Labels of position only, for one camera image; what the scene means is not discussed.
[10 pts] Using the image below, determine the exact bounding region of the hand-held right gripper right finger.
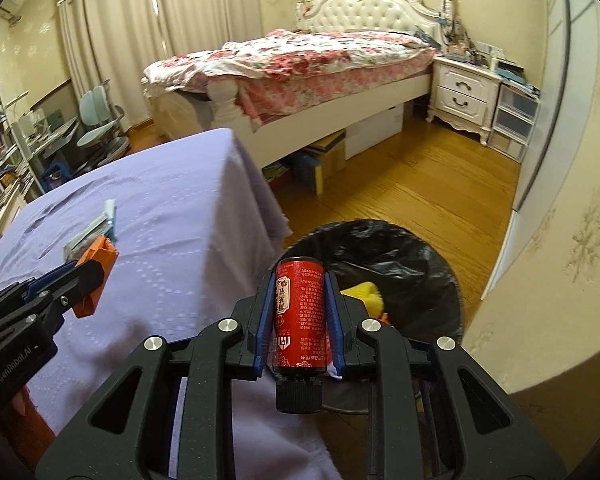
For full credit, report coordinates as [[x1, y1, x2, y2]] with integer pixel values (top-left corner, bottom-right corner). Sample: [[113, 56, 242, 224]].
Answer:
[[324, 272, 566, 480]]

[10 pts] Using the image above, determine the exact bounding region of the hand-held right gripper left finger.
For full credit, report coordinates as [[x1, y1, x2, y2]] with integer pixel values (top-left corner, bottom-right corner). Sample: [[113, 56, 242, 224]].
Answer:
[[35, 270, 276, 480]]

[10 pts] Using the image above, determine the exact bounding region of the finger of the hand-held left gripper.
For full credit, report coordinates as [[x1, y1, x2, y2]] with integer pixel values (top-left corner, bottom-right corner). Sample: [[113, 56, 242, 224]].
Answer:
[[0, 259, 77, 318], [27, 257, 106, 333]]

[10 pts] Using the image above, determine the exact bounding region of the orange paper box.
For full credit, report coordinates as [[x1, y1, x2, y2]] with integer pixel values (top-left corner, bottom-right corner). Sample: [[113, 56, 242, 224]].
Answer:
[[72, 235, 120, 318]]

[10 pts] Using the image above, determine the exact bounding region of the red bottle with black cap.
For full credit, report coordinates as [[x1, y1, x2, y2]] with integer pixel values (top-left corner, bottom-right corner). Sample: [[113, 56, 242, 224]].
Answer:
[[271, 257, 327, 413]]

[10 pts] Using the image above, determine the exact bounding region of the bin with black liner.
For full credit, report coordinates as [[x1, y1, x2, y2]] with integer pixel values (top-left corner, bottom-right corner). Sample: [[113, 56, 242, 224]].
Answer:
[[282, 217, 466, 413]]

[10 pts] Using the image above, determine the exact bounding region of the yellow foam net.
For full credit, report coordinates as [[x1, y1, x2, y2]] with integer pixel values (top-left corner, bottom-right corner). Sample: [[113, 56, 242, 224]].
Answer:
[[340, 280, 386, 321]]

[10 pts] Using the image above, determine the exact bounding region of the orange fuzzy clothing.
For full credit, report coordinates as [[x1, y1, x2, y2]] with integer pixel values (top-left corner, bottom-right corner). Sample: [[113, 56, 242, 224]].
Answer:
[[7, 385, 56, 436]]

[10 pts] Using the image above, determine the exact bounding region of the silver foil packet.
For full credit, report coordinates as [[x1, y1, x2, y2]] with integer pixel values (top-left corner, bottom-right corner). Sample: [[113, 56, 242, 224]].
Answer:
[[62, 215, 113, 256]]

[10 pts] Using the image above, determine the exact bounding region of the teal tube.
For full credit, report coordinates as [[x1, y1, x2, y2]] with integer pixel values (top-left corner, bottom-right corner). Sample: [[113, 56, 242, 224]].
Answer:
[[102, 199, 118, 241]]

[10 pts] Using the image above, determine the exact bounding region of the white wooden cabinet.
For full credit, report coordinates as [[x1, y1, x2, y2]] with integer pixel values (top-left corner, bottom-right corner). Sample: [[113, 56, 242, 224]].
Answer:
[[0, 180, 28, 271]]

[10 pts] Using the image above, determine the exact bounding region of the white bookshelf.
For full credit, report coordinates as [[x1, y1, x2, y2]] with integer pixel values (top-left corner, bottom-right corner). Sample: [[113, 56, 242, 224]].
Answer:
[[0, 42, 36, 211]]

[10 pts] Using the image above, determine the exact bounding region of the white study desk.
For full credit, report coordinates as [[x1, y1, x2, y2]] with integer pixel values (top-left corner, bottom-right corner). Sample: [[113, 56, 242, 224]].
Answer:
[[10, 90, 81, 191]]

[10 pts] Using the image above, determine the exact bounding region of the pale green desk chair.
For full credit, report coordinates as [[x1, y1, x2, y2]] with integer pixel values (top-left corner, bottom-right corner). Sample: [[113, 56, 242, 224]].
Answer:
[[75, 85, 131, 166]]

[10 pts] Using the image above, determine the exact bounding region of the cardboard box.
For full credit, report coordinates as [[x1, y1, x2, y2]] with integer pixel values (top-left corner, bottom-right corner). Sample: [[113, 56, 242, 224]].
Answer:
[[305, 130, 348, 196]]

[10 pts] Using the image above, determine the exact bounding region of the white storage box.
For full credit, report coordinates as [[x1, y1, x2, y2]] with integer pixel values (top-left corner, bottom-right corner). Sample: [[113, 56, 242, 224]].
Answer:
[[345, 102, 406, 161]]

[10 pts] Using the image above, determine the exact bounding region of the white nightstand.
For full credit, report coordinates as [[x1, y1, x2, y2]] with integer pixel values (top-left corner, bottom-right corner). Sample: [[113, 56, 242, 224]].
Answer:
[[426, 55, 503, 146]]

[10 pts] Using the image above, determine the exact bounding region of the floral pink blanket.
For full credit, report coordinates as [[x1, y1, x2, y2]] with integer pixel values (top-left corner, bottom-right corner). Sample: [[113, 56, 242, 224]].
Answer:
[[142, 30, 441, 126]]

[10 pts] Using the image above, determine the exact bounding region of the plastic drawer unit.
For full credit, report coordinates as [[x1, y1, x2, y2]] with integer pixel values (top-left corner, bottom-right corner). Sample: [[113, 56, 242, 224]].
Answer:
[[490, 80, 541, 163]]

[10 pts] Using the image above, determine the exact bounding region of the beige curtain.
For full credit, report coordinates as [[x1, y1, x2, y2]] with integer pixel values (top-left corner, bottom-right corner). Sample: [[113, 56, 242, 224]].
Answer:
[[57, 0, 276, 131]]

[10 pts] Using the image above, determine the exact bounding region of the white bed with tufted headboard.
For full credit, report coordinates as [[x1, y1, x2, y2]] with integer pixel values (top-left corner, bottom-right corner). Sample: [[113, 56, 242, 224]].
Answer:
[[142, 0, 448, 171]]

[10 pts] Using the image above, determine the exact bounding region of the wall air conditioner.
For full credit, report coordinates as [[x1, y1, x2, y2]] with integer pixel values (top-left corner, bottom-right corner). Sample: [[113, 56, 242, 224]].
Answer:
[[0, 0, 31, 26]]

